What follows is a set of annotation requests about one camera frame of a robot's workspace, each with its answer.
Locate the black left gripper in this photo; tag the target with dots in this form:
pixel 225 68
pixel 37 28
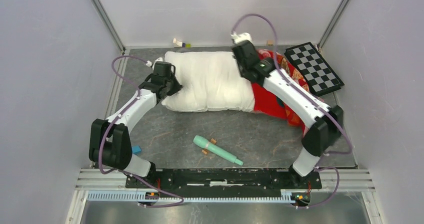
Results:
pixel 178 85

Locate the pink red patterned pillowcase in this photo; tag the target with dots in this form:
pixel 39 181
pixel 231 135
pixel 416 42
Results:
pixel 273 103

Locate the white pillow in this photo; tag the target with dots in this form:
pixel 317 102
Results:
pixel 210 82

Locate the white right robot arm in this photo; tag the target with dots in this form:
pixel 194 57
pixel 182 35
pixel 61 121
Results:
pixel 323 123

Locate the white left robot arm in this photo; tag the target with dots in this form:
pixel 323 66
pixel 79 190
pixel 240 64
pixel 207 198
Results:
pixel 110 142

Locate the small toy bottle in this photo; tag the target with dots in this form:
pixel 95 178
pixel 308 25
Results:
pixel 180 44

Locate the teal toy microphone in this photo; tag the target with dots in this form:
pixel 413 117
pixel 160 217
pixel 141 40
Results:
pixel 206 144

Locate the black white checkerboard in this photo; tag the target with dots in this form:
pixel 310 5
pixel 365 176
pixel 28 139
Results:
pixel 318 74

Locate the blue block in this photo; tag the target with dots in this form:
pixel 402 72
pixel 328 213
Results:
pixel 136 149

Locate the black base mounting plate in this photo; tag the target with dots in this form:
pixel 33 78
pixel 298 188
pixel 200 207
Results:
pixel 230 182

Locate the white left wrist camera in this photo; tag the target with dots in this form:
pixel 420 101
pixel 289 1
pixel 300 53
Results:
pixel 152 64

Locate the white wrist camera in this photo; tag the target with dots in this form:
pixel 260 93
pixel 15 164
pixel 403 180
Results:
pixel 152 64
pixel 238 38

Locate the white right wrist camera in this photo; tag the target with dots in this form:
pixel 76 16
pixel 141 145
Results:
pixel 238 38

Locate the light blue cable duct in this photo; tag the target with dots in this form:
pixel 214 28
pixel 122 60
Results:
pixel 142 196

